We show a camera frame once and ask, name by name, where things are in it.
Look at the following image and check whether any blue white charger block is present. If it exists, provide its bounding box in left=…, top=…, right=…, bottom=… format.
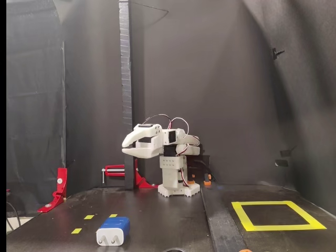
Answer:
left=96, top=216, right=131, bottom=247

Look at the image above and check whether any yellow tape square outline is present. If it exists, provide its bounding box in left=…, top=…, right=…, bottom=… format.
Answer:
left=230, top=201, right=328, bottom=232

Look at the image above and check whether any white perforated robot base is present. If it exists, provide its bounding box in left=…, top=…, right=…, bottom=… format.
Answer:
left=157, top=183, right=201, bottom=198

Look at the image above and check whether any tall black taped post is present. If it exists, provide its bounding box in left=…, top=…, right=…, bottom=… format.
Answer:
left=118, top=0, right=135, bottom=190

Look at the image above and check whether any black flat table strip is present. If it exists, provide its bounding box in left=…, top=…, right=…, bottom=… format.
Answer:
left=201, top=183, right=247, bottom=252

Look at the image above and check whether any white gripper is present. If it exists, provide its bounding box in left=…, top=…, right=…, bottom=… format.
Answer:
left=121, top=123, right=164, bottom=159

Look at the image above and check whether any small black curtain clip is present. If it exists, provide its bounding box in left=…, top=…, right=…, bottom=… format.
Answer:
left=271, top=47, right=286, bottom=60

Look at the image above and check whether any red metal bracket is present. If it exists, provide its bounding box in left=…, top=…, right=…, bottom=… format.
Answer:
left=36, top=167, right=68, bottom=214

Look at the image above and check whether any red metal screw clamp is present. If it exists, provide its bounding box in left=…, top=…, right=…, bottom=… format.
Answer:
left=101, top=159, right=160, bottom=190

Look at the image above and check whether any black control box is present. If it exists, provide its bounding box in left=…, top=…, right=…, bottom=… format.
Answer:
left=187, top=154, right=211, bottom=182

